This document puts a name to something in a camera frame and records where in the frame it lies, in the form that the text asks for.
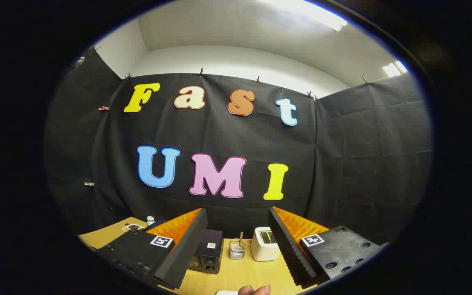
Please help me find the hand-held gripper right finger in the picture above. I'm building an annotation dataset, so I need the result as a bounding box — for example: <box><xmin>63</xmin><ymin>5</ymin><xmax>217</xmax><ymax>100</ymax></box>
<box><xmin>268</xmin><ymin>206</ymin><xmax>389</xmax><ymax>289</ymax></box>

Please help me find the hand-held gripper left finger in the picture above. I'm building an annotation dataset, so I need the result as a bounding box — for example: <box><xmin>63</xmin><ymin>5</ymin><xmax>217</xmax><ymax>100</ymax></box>
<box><xmin>96</xmin><ymin>208</ymin><xmax>209</xmax><ymax>290</ymax></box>

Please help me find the black toaster oven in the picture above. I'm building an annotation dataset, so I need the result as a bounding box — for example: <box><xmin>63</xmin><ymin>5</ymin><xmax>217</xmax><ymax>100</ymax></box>
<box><xmin>143</xmin><ymin>220</ymin><xmax>223</xmax><ymax>274</ymax></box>

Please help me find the white toaster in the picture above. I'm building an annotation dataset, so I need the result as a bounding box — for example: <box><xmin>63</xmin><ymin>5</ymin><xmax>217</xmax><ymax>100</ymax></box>
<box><xmin>251</xmin><ymin>227</ymin><xmax>281</xmax><ymax>262</ymax></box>

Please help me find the row of black clips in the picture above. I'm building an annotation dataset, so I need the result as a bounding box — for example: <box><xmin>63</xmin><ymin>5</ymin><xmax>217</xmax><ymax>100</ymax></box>
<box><xmin>93</xmin><ymin>45</ymin><xmax>372</xmax><ymax>103</ymax></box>

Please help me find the small ceiling light panel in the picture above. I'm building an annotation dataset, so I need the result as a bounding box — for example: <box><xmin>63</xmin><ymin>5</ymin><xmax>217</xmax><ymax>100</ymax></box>
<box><xmin>382</xmin><ymin>60</ymin><xmax>408</xmax><ymax>78</ymax></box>

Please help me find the wire utensil holder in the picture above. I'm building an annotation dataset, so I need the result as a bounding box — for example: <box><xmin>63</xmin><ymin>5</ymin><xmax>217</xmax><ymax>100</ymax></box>
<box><xmin>229</xmin><ymin>241</ymin><xmax>246</xmax><ymax>260</ymax></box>

